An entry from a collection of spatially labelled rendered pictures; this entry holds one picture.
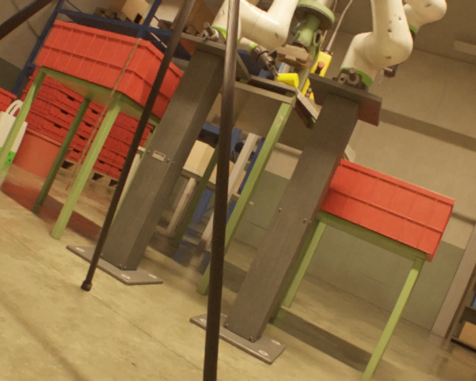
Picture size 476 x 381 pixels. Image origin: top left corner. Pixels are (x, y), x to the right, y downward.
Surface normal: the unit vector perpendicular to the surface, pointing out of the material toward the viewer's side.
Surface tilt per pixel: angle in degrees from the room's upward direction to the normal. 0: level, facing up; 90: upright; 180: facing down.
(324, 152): 90
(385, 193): 90
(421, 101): 90
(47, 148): 99
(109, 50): 90
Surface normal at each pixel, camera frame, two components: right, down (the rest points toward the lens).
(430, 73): -0.39, -0.23
